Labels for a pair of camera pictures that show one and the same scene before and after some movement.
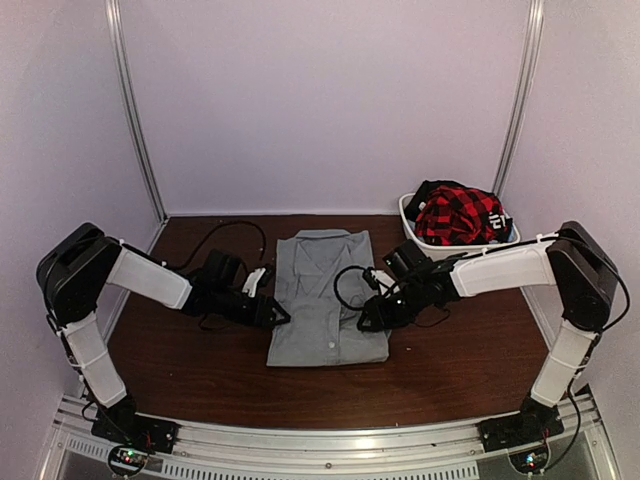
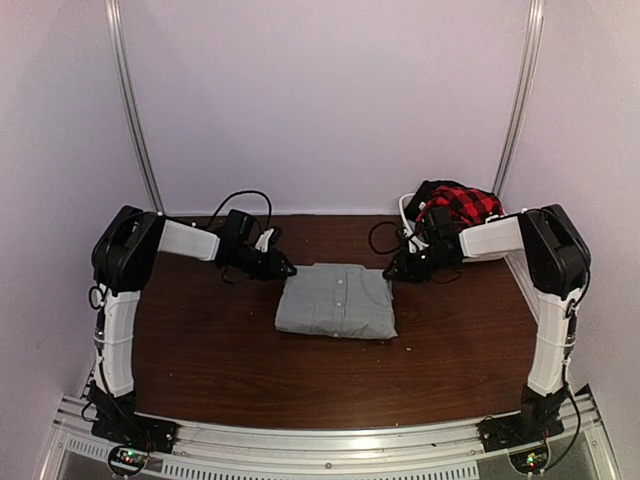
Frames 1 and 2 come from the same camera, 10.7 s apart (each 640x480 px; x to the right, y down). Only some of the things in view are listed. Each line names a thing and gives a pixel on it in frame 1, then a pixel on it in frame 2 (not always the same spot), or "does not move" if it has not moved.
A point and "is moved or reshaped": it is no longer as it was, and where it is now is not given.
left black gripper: [266, 310] to [272, 269]
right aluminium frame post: [533, 47] does not move
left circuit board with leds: [128, 459] does not move
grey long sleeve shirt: [321, 330] is moved or reshaped
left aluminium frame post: [122, 74] does not move
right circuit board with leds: [530, 459] does not move
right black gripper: [385, 319] to [407, 270]
